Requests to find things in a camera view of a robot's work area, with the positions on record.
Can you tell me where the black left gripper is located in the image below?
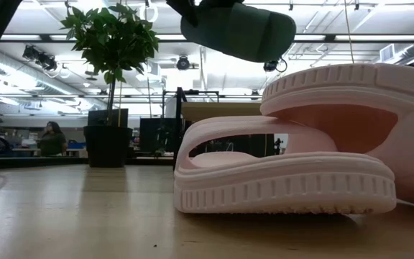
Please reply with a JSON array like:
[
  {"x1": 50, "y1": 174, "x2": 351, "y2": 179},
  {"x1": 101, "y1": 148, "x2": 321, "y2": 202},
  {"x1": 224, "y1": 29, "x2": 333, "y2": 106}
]
[{"x1": 166, "y1": 0, "x2": 246, "y2": 28}]

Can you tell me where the green foam slide sandal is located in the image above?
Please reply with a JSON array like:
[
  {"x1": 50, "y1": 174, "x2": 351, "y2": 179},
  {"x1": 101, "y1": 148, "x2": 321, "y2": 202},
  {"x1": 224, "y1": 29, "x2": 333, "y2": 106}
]
[{"x1": 180, "y1": 1, "x2": 298, "y2": 64}]

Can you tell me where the pink foam slide sandal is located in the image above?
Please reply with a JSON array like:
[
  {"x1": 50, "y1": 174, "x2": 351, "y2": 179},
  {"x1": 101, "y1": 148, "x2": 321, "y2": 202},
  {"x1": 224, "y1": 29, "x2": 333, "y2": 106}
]
[
  {"x1": 173, "y1": 114, "x2": 397, "y2": 216},
  {"x1": 259, "y1": 63, "x2": 414, "y2": 210}
]

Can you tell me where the round black ceiling lamp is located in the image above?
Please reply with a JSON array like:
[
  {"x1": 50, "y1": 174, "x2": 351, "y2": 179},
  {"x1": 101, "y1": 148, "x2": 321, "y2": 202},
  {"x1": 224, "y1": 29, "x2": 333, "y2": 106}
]
[
  {"x1": 176, "y1": 55, "x2": 192, "y2": 71},
  {"x1": 263, "y1": 59, "x2": 288, "y2": 73}
]

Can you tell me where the green potted tree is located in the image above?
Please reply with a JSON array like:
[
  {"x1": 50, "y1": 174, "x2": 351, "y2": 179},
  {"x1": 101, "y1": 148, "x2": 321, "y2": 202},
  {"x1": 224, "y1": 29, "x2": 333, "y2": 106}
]
[{"x1": 60, "y1": 2, "x2": 160, "y2": 127}]

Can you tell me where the thin bamboo stake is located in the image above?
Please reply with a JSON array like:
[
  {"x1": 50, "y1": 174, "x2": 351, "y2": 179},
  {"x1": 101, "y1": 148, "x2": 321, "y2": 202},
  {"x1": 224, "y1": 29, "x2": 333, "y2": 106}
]
[{"x1": 118, "y1": 81, "x2": 123, "y2": 127}]

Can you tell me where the black monitor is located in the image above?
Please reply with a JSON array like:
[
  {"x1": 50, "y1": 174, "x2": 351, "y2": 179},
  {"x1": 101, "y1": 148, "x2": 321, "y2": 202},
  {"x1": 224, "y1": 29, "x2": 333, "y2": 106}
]
[{"x1": 87, "y1": 109, "x2": 129, "y2": 127}]

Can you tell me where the black ceiling spotlight cluster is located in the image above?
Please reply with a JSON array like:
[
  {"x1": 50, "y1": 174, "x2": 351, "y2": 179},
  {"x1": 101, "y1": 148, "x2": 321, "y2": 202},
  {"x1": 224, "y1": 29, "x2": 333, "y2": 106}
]
[{"x1": 22, "y1": 45, "x2": 59, "y2": 72}]

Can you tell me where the black plant pot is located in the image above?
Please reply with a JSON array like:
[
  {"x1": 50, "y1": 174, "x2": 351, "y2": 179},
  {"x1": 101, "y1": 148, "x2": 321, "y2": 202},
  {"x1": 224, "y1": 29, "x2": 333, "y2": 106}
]
[{"x1": 83, "y1": 124, "x2": 134, "y2": 168}]

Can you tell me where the person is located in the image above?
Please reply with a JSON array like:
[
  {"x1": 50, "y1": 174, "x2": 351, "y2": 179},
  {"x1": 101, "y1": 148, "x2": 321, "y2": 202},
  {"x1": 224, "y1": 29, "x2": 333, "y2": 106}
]
[{"x1": 37, "y1": 121, "x2": 68, "y2": 158}]

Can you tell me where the white hanging ring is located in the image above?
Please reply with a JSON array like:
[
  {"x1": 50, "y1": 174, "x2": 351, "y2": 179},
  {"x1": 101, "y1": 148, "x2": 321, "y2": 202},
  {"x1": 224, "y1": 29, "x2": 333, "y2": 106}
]
[{"x1": 138, "y1": 2, "x2": 160, "y2": 24}]

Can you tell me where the yellow hanging cable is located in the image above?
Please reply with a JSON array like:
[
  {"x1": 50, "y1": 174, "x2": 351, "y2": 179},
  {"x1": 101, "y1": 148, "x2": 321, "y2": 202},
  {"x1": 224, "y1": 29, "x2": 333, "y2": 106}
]
[{"x1": 343, "y1": 0, "x2": 355, "y2": 65}]

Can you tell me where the silver ceiling air duct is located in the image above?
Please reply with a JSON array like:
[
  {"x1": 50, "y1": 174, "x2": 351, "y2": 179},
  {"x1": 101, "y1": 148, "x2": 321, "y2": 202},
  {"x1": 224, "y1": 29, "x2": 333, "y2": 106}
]
[{"x1": 379, "y1": 42, "x2": 414, "y2": 71}]

